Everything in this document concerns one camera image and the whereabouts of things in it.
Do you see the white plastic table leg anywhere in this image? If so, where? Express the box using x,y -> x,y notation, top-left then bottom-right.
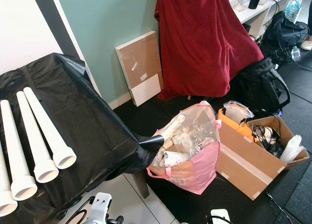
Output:
0,150 -> 19,218
0,99 -> 39,202
16,91 -> 60,184
23,87 -> 78,169

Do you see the black plastic table cover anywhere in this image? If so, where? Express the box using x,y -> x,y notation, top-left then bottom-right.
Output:
0,52 -> 171,224

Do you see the brown and white flat panel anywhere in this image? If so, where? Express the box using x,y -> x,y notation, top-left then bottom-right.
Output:
115,30 -> 164,107

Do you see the dark red cloth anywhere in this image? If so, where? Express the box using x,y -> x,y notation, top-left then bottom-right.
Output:
155,0 -> 264,101

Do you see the pink shopping bag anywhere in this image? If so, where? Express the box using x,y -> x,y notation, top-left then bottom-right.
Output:
145,100 -> 223,195

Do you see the orange paper bag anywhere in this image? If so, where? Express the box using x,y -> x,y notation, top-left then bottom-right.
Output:
217,109 -> 254,137

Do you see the clear plastic bag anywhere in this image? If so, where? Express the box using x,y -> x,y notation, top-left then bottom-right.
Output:
223,100 -> 255,125

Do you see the brown cardboard box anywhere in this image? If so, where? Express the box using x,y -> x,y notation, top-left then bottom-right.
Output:
215,114 -> 311,201

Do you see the black backpack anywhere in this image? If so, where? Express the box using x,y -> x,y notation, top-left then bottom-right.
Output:
229,57 -> 291,118

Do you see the white desk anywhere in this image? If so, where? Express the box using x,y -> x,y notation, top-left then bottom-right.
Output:
224,0 -> 312,37

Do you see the black duffel bag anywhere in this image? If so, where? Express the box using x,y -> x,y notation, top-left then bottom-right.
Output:
259,11 -> 310,65

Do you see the small clear water bottle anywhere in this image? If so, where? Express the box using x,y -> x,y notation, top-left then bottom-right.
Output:
291,45 -> 302,62

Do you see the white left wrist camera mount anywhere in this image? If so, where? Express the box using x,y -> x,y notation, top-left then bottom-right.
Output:
88,192 -> 113,224

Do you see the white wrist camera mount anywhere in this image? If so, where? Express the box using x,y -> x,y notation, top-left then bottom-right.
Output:
211,209 -> 231,224
88,192 -> 113,224

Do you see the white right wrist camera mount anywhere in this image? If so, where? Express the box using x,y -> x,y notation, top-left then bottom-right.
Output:
211,209 -> 231,224

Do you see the black cable tangle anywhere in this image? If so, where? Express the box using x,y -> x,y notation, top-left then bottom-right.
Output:
252,124 -> 284,158

